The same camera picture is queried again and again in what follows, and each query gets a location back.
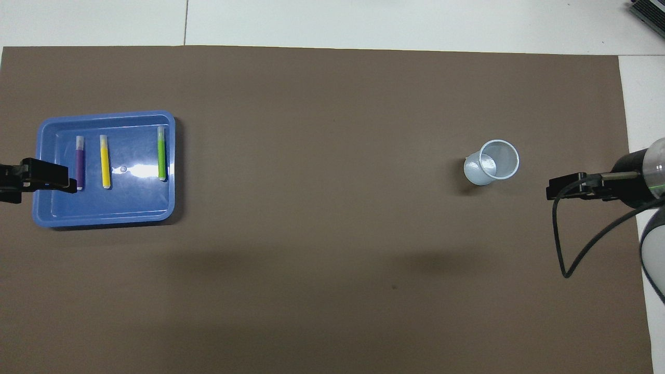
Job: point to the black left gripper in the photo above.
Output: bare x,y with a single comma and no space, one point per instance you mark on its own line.
31,174

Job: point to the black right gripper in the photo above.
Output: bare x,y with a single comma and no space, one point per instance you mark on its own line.
631,179

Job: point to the purple pen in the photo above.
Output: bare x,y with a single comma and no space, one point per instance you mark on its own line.
80,163

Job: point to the yellow pen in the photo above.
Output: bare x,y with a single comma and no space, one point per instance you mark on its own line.
105,163

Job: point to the green pen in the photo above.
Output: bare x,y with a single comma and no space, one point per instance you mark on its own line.
161,156

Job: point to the blue plastic tray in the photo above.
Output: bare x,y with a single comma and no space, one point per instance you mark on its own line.
130,202

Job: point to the clear plastic cup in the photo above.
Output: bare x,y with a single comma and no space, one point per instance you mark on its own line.
491,163

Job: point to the grey metal device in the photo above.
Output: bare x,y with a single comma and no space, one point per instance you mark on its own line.
652,13

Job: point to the brown table mat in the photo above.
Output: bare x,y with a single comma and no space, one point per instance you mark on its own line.
332,234

